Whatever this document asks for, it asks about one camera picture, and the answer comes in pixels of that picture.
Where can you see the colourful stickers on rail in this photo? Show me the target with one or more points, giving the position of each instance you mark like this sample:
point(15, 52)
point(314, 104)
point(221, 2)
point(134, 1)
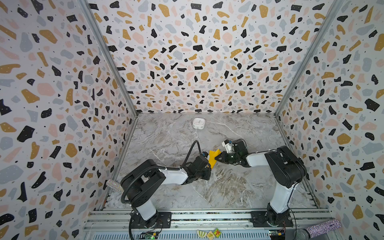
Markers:
point(211, 235)

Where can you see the yellow square paper sheet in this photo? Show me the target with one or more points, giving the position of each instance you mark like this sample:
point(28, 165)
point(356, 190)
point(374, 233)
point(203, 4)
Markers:
point(211, 157)

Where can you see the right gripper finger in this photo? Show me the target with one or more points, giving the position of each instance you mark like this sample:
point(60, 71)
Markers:
point(221, 159)
point(222, 155)

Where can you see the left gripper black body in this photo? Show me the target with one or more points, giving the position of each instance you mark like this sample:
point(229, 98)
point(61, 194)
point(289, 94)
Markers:
point(204, 174)

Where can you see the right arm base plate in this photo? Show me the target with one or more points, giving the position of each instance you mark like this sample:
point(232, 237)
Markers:
point(265, 219)

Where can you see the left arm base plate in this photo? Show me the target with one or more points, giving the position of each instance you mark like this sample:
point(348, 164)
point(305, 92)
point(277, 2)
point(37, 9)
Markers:
point(150, 220)

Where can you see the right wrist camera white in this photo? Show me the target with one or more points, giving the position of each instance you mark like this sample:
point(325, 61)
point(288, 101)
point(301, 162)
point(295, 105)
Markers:
point(228, 145)

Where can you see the glitter microphone right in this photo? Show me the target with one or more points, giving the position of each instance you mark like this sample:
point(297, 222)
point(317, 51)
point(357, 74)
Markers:
point(317, 230)

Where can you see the glitter microphone left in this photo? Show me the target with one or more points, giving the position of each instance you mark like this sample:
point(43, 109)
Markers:
point(115, 186)

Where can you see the aluminium rail frame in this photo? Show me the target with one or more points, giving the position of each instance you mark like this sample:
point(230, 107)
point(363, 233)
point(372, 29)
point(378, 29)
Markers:
point(194, 224)

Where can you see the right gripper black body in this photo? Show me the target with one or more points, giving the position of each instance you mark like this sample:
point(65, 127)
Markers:
point(227, 156)

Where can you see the glitter microphone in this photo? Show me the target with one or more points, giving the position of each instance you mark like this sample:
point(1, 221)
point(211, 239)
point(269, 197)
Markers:
point(317, 230)
point(115, 186)

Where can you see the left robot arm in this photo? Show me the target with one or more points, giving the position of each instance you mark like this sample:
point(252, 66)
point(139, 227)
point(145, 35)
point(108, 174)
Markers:
point(140, 184)

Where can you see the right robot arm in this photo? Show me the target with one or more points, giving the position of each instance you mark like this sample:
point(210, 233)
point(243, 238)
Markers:
point(287, 169)

